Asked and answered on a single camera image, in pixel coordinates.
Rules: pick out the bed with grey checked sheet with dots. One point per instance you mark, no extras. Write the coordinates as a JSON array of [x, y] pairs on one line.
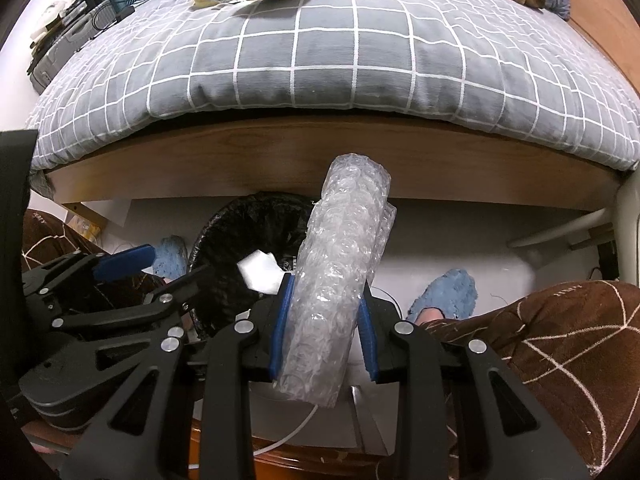
[[350, 60]]

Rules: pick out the grey suitcase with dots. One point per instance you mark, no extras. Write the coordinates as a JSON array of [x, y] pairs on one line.
[[70, 45]]

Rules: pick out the person's left pajama leg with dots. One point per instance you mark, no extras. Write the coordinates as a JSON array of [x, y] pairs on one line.
[[50, 240]]

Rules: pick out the yellow plastic bag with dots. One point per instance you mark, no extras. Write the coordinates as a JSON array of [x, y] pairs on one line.
[[90, 225]]

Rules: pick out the person's left blue slipper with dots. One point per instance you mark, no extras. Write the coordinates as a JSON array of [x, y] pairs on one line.
[[170, 255]]

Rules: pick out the person's right blue slipper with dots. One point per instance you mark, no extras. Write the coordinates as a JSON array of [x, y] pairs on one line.
[[442, 295]]

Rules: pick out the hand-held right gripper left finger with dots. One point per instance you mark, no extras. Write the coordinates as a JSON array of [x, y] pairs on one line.
[[280, 330]]

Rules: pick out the white chair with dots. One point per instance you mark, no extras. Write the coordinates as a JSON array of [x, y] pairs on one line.
[[627, 220]]

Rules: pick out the wooden headboard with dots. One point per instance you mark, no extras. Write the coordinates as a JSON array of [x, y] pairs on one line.
[[610, 20]]

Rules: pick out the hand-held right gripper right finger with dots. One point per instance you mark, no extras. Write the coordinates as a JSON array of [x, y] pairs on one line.
[[370, 345]]

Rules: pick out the person's blue slipper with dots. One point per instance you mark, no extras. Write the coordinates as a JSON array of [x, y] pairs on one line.
[[442, 295], [170, 255]]

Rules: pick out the white tissue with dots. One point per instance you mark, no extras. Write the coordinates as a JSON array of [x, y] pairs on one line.
[[260, 270]]

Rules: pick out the trash bin with black liner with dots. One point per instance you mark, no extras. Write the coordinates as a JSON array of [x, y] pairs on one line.
[[225, 240]]

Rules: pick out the clear bubble wrap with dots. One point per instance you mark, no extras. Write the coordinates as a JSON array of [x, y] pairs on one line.
[[335, 260]]

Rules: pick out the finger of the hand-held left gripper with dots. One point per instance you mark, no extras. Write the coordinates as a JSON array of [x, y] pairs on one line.
[[125, 260], [165, 305]]

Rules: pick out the white round object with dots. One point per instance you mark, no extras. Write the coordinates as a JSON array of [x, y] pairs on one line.
[[50, 25]]

